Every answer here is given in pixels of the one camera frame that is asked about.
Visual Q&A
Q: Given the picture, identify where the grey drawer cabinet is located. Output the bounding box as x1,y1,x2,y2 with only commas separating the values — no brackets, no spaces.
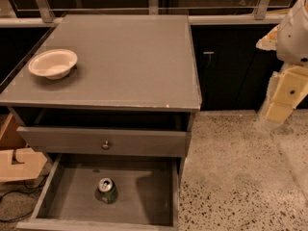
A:
0,14,203,170

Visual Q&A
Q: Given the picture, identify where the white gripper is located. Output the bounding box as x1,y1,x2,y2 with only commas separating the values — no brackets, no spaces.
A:
256,0,308,123

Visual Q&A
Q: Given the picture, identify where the white paper bowl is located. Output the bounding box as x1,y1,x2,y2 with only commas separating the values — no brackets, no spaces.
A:
28,49,78,80

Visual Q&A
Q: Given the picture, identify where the light wooden block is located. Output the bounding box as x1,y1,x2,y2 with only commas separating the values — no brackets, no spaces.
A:
0,148,48,183

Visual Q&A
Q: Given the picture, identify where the dark wall cabinet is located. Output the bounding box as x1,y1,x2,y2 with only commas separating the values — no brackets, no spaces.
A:
190,23,308,112

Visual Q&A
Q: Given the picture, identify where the open grey middle drawer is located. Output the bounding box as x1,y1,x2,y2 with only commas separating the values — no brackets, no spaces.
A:
17,154,178,231

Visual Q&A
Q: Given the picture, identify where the wooden board on left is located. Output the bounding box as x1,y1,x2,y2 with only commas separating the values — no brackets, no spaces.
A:
0,114,25,150

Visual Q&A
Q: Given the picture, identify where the black floor cable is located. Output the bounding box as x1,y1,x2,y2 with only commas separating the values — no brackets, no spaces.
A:
0,173,50,224

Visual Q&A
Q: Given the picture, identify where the round metal drawer knob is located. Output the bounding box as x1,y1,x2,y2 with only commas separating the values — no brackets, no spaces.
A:
101,141,110,150

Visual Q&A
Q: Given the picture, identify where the green soda can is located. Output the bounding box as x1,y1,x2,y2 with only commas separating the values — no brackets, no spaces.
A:
95,178,118,204

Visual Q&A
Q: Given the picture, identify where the grey top drawer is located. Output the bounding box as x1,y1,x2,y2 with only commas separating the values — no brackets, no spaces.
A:
17,127,191,157

